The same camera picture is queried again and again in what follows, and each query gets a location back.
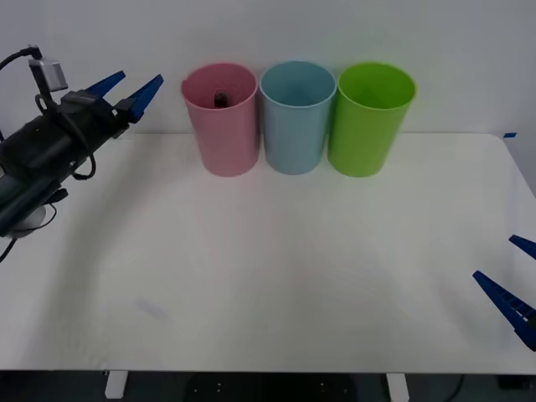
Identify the small dark drink bottle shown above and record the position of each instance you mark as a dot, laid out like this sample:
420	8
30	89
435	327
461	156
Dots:
220	99

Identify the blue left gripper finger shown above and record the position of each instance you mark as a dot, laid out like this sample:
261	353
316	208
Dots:
142	99
106	85

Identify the pale blue plastic bin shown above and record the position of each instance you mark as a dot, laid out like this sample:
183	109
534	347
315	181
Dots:
295	138

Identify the white table leg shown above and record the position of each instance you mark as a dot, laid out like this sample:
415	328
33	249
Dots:
115	384
398	387

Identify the pink plastic bin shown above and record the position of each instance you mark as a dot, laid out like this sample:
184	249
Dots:
228	138

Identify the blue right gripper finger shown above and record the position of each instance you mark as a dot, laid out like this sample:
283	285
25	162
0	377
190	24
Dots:
508	305
525	244

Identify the green plastic bin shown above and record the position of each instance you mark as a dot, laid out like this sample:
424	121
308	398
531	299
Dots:
364	138

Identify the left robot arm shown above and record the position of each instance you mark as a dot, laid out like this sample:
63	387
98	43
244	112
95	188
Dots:
25	197

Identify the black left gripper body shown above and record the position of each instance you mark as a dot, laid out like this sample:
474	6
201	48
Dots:
94	119

